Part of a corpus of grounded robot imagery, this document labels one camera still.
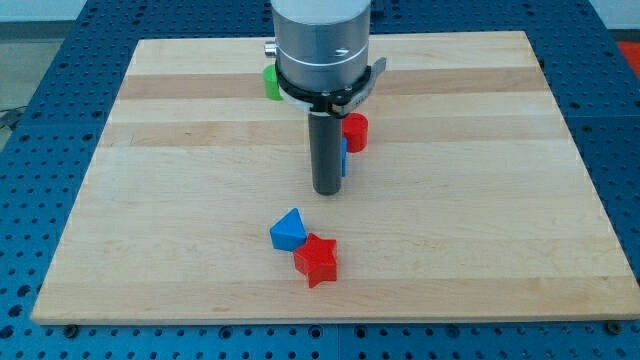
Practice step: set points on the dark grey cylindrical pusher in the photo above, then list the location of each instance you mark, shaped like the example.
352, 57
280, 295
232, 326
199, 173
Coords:
325, 140

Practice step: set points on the black clamp ring mount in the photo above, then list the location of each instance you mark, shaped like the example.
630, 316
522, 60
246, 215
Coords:
338, 103

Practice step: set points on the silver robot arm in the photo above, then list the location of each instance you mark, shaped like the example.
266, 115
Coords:
322, 67

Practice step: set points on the blue cube block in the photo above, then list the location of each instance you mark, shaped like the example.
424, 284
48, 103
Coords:
344, 146

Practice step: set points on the red cylinder block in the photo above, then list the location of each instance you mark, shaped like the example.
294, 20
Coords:
355, 130

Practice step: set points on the green cylinder block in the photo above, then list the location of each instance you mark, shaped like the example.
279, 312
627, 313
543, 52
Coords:
270, 80

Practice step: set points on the blue triangle block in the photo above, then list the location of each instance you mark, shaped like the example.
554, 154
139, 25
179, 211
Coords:
288, 233

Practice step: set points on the red star block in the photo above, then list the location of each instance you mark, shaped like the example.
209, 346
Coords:
316, 259

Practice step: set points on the wooden board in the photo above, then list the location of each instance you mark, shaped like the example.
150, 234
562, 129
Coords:
470, 202

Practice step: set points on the blue perforated table plate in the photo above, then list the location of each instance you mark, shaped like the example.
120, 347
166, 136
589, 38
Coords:
45, 159

